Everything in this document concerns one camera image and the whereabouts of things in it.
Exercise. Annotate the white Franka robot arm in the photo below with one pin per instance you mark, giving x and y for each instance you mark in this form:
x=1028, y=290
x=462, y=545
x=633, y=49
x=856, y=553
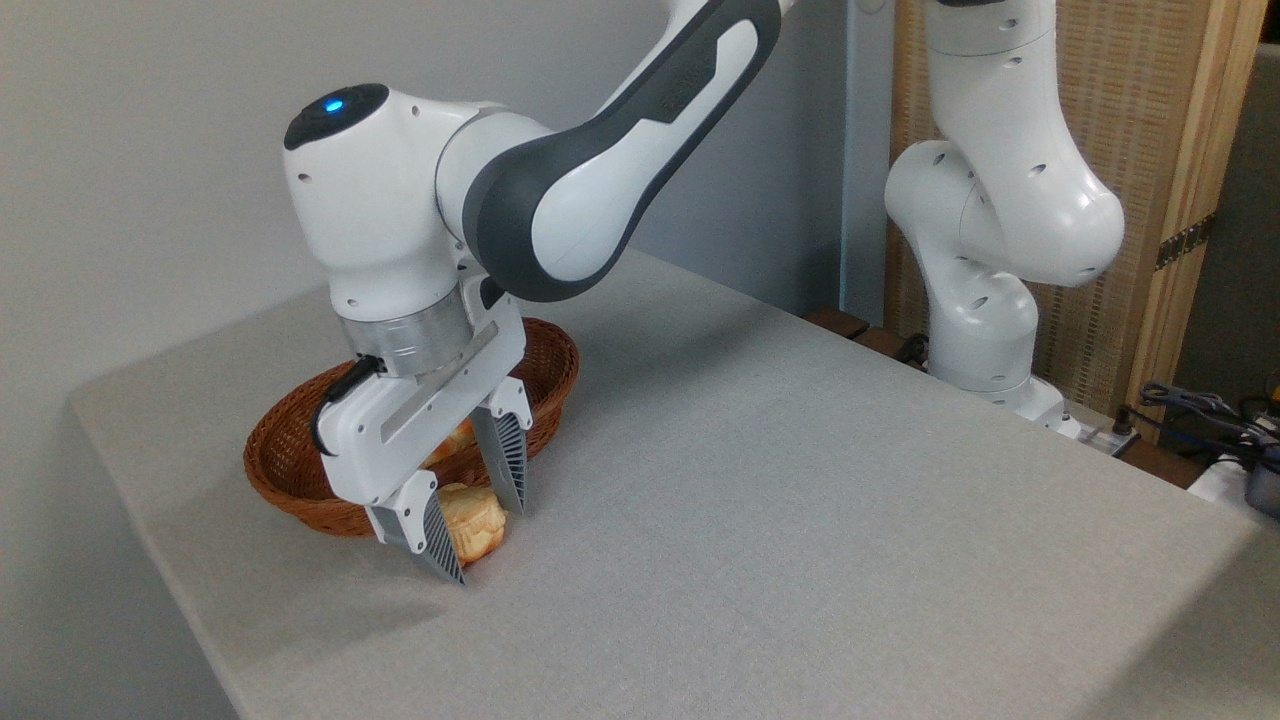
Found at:
x=380, y=220

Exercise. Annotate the brown wicker basket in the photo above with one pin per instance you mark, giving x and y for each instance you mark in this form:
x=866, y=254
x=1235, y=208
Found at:
x=290, y=460

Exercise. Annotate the metal screen hinge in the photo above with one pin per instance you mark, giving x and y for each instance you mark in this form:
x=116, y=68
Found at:
x=1185, y=242

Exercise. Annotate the wooden woven screen panel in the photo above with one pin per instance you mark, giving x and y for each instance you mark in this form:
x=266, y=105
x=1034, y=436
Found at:
x=1130, y=100

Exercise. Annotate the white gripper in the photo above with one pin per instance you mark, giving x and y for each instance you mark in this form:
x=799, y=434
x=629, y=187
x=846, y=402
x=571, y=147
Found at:
x=400, y=430

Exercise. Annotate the round bread bun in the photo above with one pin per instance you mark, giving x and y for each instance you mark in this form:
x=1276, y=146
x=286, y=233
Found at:
x=478, y=525

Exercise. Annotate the braided bread loaf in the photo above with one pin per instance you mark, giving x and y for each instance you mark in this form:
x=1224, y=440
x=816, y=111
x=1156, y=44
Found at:
x=458, y=440

